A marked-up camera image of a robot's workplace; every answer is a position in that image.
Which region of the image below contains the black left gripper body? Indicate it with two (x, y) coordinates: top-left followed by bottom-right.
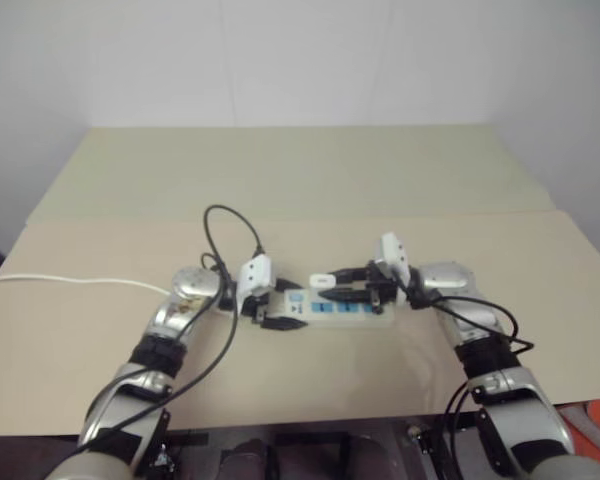
(243, 285), (283, 329)

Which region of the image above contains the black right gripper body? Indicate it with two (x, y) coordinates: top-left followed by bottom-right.
(363, 258), (400, 315)

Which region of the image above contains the white power strip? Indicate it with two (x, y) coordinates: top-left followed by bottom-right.
(224, 284), (398, 331)

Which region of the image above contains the dark rounded shape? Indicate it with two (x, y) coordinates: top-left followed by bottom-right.
(218, 436), (273, 480)

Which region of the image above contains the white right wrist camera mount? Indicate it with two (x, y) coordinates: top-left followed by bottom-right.
(371, 231), (411, 291)

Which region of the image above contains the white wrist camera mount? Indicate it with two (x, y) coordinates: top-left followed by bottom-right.
(371, 231), (411, 291)
(236, 253), (275, 302)

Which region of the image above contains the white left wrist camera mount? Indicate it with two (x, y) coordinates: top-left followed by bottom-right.
(236, 253), (275, 302)

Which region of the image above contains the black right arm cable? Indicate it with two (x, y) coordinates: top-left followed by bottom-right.
(405, 283), (536, 480)

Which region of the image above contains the white power strip cable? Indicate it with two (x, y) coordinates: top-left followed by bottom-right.
(0, 272), (175, 298)

